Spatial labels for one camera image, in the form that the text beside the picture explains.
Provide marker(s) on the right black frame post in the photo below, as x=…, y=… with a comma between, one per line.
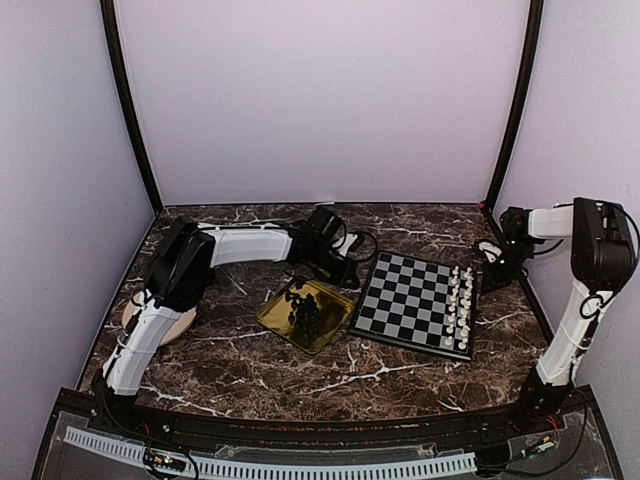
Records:
x=516, y=111

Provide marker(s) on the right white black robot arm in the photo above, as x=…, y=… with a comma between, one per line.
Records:
x=604, y=256

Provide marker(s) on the pile of black chess pieces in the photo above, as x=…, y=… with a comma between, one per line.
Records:
x=304, y=315

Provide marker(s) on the black silver chess board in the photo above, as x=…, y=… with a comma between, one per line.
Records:
x=403, y=304

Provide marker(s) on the white chess pieces row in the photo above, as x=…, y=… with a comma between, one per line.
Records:
x=457, y=329

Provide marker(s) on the left black frame post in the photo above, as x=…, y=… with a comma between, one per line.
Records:
x=128, y=109

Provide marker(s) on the gold square tray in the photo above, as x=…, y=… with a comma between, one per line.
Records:
x=335, y=309

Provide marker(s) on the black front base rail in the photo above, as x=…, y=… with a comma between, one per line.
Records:
x=485, y=429

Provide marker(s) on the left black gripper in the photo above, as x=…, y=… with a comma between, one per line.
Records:
x=349, y=269

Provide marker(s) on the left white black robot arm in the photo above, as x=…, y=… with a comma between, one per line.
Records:
x=182, y=267

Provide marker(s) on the white slotted cable duct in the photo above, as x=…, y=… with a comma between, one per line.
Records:
x=262, y=463

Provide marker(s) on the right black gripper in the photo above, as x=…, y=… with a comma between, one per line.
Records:
x=492, y=280

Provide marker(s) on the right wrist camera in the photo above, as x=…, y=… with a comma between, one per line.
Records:
x=488, y=250

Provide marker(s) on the round painted wooden plate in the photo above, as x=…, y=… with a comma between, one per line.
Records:
x=176, y=330

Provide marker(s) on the black frame post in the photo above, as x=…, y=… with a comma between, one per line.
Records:
x=128, y=109
x=516, y=111

